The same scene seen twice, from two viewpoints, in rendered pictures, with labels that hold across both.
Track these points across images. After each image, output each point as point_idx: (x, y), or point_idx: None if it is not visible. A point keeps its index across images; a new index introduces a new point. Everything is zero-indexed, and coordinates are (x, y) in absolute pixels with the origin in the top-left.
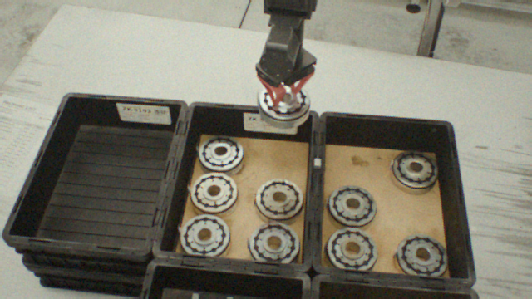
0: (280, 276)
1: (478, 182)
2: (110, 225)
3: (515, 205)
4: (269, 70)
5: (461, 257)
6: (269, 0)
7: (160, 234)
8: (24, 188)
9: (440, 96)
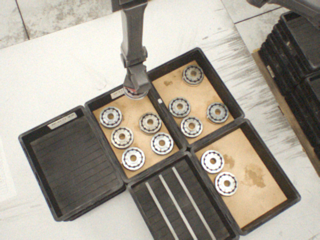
0: (178, 158)
1: (212, 56)
2: (88, 179)
3: (232, 59)
4: (141, 91)
5: (233, 106)
6: (128, 65)
7: (121, 173)
8: (44, 194)
9: (174, 20)
